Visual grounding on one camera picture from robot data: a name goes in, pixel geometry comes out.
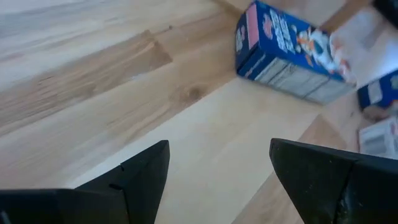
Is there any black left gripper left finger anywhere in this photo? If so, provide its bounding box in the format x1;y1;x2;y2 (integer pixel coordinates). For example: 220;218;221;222
0;139;171;224

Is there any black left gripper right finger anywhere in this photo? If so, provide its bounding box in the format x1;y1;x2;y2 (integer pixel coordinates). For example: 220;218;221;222
269;138;398;224

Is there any blue Frosted Flakes box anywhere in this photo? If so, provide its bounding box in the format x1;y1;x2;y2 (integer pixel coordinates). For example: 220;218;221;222
234;0;357;105
359;117;398;160
329;6;398;110

